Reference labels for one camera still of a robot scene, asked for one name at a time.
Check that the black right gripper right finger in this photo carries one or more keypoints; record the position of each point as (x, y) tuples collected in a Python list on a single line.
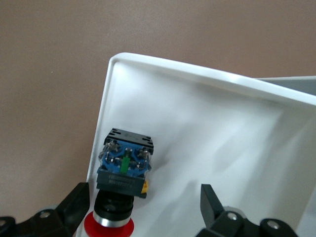
[(209, 205)]

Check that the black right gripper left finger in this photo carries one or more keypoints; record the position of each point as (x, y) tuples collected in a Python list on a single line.
[(74, 202)]

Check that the red mushroom pushbutton switch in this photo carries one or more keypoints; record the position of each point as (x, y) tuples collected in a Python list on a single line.
[(118, 182)]

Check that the white plastic drawer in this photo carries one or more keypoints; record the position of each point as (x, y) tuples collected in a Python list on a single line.
[(209, 135)]

